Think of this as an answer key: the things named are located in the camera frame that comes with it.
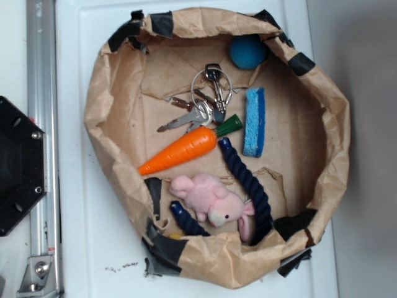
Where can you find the metal corner bracket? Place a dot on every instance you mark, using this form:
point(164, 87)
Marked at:
point(39, 278)

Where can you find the blue rectangular sponge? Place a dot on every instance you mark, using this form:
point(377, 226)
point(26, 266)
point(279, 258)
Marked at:
point(254, 134)

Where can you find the silver key bunch on rings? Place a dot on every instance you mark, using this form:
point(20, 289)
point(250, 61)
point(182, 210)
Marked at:
point(203, 110)

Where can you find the aluminium extrusion rail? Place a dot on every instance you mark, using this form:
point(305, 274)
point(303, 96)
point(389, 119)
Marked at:
point(45, 228)

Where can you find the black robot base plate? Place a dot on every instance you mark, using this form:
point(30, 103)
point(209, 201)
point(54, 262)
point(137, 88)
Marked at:
point(22, 165)

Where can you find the orange plastic toy carrot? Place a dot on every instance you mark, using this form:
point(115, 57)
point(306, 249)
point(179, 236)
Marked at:
point(192, 145)

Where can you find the blue foam ball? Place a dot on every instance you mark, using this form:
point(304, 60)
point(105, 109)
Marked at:
point(248, 51)

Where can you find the small yellow object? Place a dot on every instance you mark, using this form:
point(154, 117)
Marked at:
point(176, 236)

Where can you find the brown paper bag bin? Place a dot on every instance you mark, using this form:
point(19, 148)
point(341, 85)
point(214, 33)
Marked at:
point(303, 169)

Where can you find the pink plush bunny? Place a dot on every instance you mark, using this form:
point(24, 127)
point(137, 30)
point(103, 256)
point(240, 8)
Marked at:
point(211, 200)

